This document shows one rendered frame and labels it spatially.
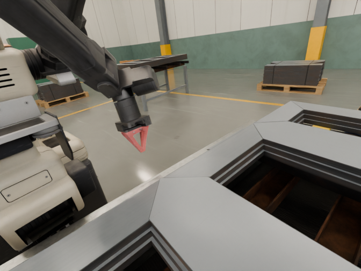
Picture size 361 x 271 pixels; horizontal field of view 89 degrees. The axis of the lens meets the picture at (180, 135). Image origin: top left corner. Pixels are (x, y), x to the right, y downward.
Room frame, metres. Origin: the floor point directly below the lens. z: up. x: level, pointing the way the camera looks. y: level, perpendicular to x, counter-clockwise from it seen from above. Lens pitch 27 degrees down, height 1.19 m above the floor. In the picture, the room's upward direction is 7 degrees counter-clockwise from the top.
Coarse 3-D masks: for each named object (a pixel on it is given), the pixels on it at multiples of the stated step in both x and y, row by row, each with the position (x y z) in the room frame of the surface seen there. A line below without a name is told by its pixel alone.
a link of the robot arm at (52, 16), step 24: (0, 0) 0.28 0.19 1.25; (24, 0) 0.29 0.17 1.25; (48, 0) 0.33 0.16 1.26; (24, 24) 0.30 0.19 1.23; (48, 24) 0.31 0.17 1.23; (72, 24) 0.36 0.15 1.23; (48, 48) 0.34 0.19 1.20; (72, 48) 0.35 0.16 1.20; (96, 48) 0.40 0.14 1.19; (96, 72) 0.38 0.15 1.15
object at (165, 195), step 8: (168, 184) 0.36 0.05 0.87; (176, 184) 0.36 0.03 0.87; (184, 184) 0.35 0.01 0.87; (192, 184) 0.35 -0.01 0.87; (160, 192) 0.33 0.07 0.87; (168, 192) 0.33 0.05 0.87; (176, 192) 0.33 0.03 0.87; (184, 192) 0.33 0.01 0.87; (160, 200) 0.31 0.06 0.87; (168, 200) 0.31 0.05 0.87; (152, 208) 0.29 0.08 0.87; (160, 208) 0.29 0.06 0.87; (152, 216) 0.27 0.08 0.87
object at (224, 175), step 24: (288, 120) 0.64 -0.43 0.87; (312, 120) 0.68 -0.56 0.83; (336, 120) 0.63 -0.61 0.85; (360, 120) 0.58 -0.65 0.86; (264, 144) 0.52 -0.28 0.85; (240, 168) 0.43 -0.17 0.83; (312, 168) 0.39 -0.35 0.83; (336, 168) 0.36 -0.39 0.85; (144, 240) 0.24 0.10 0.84; (96, 264) 0.19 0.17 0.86; (120, 264) 0.20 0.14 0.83; (168, 264) 0.19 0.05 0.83
